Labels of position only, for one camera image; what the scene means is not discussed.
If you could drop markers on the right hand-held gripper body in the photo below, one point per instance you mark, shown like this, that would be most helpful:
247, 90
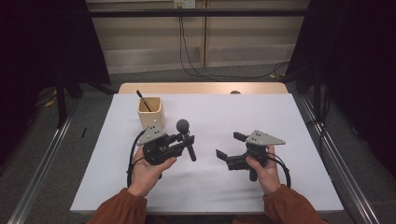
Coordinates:
260, 138

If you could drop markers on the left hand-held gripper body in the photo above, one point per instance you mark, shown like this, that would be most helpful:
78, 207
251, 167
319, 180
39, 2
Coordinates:
157, 152

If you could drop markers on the black powder brush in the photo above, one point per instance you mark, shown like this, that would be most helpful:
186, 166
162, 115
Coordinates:
182, 126

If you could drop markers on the cream square cup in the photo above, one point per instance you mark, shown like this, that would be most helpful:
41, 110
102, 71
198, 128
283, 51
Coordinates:
151, 119

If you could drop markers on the small black brow brush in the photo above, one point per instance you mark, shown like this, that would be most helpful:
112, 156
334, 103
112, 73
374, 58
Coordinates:
143, 100

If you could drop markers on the person's left hand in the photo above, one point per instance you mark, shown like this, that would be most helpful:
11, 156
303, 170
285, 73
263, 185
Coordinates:
146, 175

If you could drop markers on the person's right hand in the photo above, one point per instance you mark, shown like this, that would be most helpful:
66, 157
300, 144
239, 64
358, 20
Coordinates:
267, 174

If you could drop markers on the white table sheet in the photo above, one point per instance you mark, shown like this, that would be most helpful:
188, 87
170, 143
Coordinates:
233, 115

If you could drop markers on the wooden table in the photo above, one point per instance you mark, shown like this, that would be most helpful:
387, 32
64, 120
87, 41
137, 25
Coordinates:
186, 88

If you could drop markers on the black stand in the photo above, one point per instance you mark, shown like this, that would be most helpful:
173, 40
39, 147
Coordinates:
61, 102

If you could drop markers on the yellow floor tape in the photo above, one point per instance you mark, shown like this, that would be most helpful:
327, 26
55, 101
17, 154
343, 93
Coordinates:
49, 103

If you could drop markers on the black horizontal bar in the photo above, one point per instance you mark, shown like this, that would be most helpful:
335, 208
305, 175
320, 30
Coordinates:
218, 13

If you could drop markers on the dark curtain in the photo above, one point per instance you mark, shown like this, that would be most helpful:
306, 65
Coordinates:
358, 46
37, 37

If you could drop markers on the metal floor rail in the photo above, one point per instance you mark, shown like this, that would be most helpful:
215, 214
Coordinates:
40, 174
342, 168

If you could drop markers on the white wall socket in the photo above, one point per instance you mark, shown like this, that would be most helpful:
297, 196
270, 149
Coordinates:
184, 3

